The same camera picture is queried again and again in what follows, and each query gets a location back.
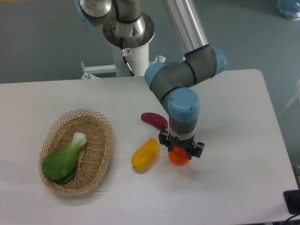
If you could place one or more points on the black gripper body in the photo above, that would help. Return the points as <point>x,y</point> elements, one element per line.
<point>187,144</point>

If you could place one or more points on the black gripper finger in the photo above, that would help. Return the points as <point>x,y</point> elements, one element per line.
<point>165,139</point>
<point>195,149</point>

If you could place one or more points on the orange fruit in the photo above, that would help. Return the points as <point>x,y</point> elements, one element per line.
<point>178,156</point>

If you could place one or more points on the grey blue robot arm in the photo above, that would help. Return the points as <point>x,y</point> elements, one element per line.
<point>129,31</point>

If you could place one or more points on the purple sweet potato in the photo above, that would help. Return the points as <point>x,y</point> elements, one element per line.
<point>155,120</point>

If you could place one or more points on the yellow mango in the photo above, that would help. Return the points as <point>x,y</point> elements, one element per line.
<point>146,155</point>

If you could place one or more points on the woven wicker basket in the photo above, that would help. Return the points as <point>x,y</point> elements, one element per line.
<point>94,156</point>

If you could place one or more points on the black device at edge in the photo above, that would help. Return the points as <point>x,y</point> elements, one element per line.
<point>292,200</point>

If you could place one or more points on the green bok choy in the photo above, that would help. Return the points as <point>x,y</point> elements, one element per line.
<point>61,166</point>

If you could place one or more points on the blue plastic bag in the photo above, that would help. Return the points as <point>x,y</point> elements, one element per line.
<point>289,8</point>

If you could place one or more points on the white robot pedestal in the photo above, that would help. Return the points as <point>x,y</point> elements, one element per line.
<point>128,60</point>

